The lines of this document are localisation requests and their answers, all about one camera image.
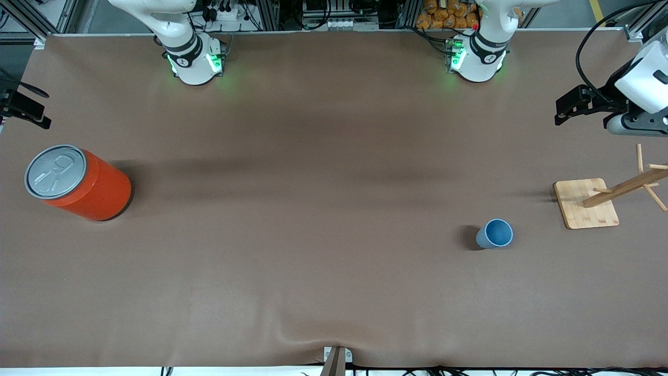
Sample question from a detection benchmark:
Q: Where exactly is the light blue plastic cup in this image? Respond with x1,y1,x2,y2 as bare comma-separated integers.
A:
475,218,514,250

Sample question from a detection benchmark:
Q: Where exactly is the wooden cup rack stand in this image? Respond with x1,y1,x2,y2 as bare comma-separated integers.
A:
554,144,668,230

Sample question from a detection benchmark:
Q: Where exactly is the orange can with grey lid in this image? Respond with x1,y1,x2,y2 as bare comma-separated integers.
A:
24,145,133,222

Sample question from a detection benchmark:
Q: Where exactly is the bag of orange snacks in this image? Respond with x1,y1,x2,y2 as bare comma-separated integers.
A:
416,0,523,30

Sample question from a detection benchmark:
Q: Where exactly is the white strip with black plugs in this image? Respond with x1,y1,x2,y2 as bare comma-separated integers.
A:
205,0,252,22

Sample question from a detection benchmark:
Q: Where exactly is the white power strip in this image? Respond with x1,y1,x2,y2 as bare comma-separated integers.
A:
325,19,379,31

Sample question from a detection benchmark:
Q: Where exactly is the brown table cover mat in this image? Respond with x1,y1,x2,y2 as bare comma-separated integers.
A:
0,29,668,369

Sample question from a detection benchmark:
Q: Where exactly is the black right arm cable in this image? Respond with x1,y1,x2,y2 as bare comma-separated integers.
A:
0,67,51,99

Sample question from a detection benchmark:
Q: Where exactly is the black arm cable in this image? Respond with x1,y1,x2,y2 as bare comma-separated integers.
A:
0,67,51,99
575,0,668,101

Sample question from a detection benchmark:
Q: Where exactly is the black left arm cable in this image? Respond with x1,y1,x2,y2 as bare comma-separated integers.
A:
575,0,668,101

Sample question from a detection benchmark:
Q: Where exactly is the aluminium frame post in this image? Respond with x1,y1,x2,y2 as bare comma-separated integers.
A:
624,0,668,43
0,0,80,42

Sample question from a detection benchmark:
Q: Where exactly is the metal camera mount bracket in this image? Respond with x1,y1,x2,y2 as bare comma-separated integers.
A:
319,346,353,376

